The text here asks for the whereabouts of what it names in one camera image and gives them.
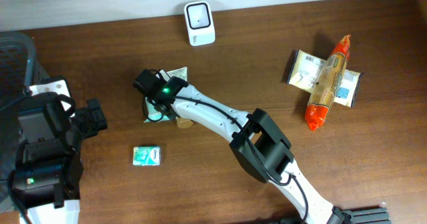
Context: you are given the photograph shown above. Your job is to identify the teal pocket tissue pack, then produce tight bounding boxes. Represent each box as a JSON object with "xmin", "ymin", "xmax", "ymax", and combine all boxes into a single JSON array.
[{"xmin": 133, "ymin": 146, "xmax": 161, "ymax": 167}]

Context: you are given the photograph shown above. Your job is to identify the teal wet wipes pack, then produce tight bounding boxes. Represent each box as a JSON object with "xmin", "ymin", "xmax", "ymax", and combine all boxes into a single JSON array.
[{"xmin": 142, "ymin": 98, "xmax": 170, "ymax": 123}]

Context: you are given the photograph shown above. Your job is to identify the white floral cream tube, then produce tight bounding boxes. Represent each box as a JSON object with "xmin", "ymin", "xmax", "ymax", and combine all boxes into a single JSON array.
[{"xmin": 160, "ymin": 67, "xmax": 193, "ymax": 129}]

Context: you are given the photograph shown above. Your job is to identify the grey plastic mesh basket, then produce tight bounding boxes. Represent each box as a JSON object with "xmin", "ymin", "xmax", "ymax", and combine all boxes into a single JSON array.
[{"xmin": 1, "ymin": 32, "xmax": 48, "ymax": 213}]

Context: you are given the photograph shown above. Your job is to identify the white blue noodle bag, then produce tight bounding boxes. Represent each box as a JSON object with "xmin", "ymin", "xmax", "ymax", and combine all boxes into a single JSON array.
[{"xmin": 286, "ymin": 50, "xmax": 363, "ymax": 107}]

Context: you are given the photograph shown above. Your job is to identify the orange spaghetti packet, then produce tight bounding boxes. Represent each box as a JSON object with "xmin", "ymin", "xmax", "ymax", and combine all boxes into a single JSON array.
[{"xmin": 305, "ymin": 35, "xmax": 351, "ymax": 131}]

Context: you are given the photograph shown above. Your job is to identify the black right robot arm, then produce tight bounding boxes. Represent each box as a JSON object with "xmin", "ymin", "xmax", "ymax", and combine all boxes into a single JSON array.
[{"xmin": 133, "ymin": 69, "xmax": 346, "ymax": 224}]

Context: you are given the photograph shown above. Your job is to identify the black aluminium arm base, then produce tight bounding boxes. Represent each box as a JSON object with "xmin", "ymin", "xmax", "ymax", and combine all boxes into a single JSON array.
[{"xmin": 326, "ymin": 207, "xmax": 392, "ymax": 224}]

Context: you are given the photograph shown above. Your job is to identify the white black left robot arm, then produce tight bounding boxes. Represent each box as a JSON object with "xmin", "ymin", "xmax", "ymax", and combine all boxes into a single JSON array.
[{"xmin": 1, "ymin": 92, "xmax": 107, "ymax": 223}]

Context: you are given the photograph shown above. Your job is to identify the white barcode scanner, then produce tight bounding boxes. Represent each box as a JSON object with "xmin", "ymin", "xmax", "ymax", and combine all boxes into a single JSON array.
[{"xmin": 183, "ymin": 1, "xmax": 216, "ymax": 47}]

